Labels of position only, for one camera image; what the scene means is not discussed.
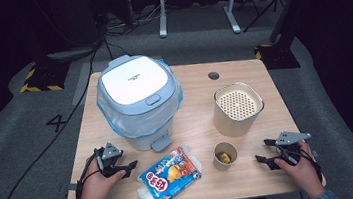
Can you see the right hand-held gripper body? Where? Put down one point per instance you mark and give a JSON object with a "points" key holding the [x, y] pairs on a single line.
{"points": [[291, 137]]}

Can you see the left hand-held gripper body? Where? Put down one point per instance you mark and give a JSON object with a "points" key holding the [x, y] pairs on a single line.
{"points": [[110, 152]]}

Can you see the yellow and brown food scraps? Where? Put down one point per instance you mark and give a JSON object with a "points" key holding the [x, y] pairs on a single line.
{"points": [[224, 157]]}

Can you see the black slanted stand pole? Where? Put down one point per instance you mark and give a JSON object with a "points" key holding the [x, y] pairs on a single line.
{"points": [[288, 6]]}

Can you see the black yellow striped stand base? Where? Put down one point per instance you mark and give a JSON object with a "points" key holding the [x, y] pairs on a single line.
{"points": [[278, 57], [44, 79]]}

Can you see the white and blue pedal bin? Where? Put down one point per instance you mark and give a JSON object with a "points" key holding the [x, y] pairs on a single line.
{"points": [[135, 80]]}

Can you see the black tripod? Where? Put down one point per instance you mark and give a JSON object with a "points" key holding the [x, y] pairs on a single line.
{"points": [[264, 2]]}

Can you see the person's right hand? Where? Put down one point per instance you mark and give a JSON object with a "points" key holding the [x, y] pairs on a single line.
{"points": [[305, 175]]}

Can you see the beige canister with perforated strainer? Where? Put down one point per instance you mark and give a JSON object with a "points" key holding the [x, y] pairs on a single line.
{"points": [[231, 125]]}

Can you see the person's left hand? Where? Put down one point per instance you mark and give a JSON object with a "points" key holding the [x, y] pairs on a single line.
{"points": [[94, 192]]}

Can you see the blue snack packet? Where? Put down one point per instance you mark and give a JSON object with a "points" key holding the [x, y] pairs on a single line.
{"points": [[170, 177]]}

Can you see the grey tape strip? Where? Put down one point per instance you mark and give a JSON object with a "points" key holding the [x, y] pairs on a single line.
{"points": [[71, 187]]}

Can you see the brown paper cup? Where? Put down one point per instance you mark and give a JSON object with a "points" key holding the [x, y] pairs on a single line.
{"points": [[220, 166]]}

